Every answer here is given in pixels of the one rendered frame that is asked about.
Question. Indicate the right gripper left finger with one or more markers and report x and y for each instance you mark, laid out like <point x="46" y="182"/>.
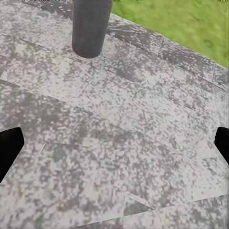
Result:
<point x="11" y="143"/>

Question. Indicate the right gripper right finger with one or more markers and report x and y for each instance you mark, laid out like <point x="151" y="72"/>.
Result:
<point x="222" y="141"/>

